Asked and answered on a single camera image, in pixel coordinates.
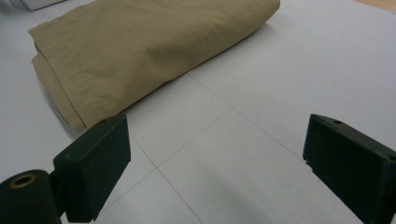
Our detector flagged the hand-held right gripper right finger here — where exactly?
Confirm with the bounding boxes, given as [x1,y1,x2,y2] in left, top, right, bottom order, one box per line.
[303,113,396,224]

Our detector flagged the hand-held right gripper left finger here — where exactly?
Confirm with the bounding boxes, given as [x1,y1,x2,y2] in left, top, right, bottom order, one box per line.
[52,113,132,224]

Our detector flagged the wooden table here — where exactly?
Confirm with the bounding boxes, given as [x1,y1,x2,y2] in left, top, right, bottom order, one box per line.
[353,0,396,13]

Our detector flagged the khaki pants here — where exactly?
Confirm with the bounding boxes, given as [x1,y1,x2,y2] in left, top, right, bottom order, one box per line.
[27,0,281,133]

